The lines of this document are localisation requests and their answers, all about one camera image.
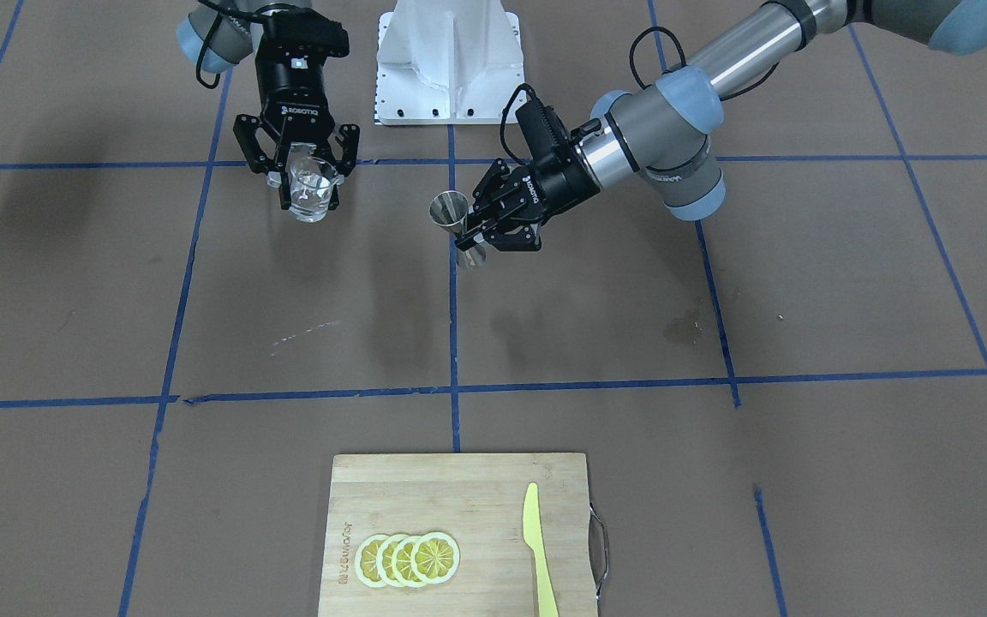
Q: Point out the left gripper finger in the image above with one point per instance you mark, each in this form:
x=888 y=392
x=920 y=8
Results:
x=505 y=235
x=497 y=186

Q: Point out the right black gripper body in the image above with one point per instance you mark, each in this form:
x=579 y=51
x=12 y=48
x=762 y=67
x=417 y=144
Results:
x=294 y=101

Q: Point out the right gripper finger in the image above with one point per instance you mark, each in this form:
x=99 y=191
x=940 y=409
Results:
x=272 y=165
x=342 y=154

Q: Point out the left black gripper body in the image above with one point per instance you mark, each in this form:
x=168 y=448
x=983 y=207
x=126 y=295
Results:
x=555 y=177

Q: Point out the steel measuring jigger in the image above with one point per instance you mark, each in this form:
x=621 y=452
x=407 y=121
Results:
x=448 y=210

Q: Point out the clear glass shaker cup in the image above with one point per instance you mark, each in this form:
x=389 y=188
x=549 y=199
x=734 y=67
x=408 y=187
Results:
x=308 y=181

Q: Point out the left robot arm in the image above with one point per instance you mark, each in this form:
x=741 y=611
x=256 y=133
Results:
x=661 y=132

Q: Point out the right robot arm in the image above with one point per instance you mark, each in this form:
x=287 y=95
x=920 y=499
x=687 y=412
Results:
x=218 y=35

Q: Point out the wooden cutting board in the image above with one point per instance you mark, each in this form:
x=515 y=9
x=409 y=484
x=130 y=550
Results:
x=478 y=499

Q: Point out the yellow plastic knife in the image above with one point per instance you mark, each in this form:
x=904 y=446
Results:
x=533 y=537

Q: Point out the lemon slices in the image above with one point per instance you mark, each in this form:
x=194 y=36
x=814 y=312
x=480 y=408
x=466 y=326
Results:
x=407 y=561

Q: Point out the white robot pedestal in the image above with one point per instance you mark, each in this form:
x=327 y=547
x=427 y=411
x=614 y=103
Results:
x=446 y=62

